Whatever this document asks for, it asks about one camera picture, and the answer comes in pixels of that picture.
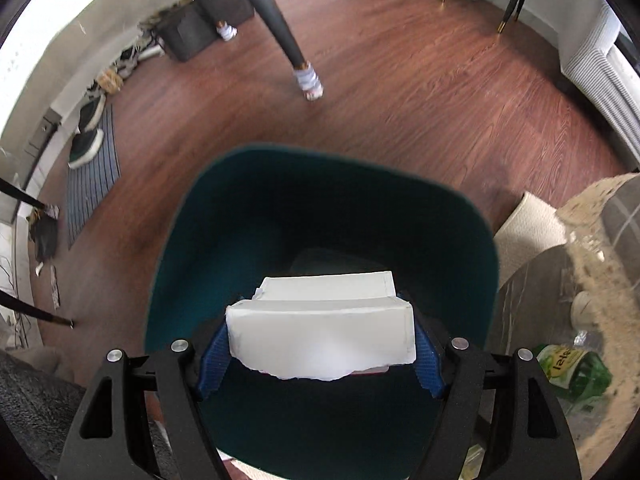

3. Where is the grey plaid fringed cushion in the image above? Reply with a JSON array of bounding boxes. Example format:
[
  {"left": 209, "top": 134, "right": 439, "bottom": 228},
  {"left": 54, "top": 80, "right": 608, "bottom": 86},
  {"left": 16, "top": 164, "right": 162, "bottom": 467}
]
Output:
[{"left": 555, "top": 172, "right": 640, "bottom": 480}]

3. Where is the dark storage box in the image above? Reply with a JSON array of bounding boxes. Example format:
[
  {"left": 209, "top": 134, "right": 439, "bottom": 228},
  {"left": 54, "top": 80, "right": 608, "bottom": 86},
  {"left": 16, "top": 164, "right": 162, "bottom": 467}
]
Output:
[{"left": 157, "top": 0, "right": 256, "bottom": 63}]

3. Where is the teal trash bin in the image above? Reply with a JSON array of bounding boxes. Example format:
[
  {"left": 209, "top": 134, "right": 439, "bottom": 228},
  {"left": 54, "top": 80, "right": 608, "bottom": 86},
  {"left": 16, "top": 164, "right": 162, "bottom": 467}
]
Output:
[{"left": 144, "top": 144, "right": 501, "bottom": 480}]

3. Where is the striped grey doormat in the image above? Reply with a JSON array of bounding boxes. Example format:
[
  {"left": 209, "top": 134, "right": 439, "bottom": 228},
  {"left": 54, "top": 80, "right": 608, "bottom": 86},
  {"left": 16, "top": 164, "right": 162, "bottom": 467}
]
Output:
[{"left": 66, "top": 104, "right": 122, "bottom": 251}]

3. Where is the white paper box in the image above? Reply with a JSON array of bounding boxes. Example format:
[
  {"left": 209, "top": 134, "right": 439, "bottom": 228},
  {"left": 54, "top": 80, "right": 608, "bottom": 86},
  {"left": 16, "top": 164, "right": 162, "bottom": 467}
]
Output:
[{"left": 225, "top": 270, "right": 418, "bottom": 381}]

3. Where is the dark sneaker white sole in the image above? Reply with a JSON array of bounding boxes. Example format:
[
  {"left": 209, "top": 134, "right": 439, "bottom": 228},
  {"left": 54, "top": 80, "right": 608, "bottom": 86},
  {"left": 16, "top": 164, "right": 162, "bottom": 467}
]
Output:
[
  {"left": 67, "top": 129, "right": 105, "bottom": 170},
  {"left": 75, "top": 92, "right": 107, "bottom": 133}
]

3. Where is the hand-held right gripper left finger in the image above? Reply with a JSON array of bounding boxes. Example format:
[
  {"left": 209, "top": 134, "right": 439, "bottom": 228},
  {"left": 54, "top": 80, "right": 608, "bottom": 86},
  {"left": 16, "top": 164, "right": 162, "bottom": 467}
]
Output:
[{"left": 57, "top": 300, "right": 251, "bottom": 480}]

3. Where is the grey shaggy rug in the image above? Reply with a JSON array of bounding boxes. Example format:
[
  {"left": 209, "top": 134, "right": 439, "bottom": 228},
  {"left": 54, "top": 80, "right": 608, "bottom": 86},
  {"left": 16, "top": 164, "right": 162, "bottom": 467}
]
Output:
[{"left": 0, "top": 350, "right": 166, "bottom": 480}]

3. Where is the green plastic bottle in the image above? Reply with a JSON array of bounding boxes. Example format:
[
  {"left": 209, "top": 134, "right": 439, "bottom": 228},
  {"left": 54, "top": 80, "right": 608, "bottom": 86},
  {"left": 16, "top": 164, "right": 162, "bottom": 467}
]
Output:
[{"left": 535, "top": 342, "right": 613, "bottom": 403}]

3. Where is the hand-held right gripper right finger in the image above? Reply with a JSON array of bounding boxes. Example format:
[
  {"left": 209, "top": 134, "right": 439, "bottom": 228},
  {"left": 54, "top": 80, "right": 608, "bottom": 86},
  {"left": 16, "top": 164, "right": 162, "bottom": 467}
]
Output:
[{"left": 400, "top": 291, "right": 583, "bottom": 480}]

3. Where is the white striped sofa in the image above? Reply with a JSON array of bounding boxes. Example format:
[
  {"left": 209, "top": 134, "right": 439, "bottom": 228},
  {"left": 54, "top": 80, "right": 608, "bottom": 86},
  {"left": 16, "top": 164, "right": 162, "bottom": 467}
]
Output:
[{"left": 557, "top": 2, "right": 640, "bottom": 171}]

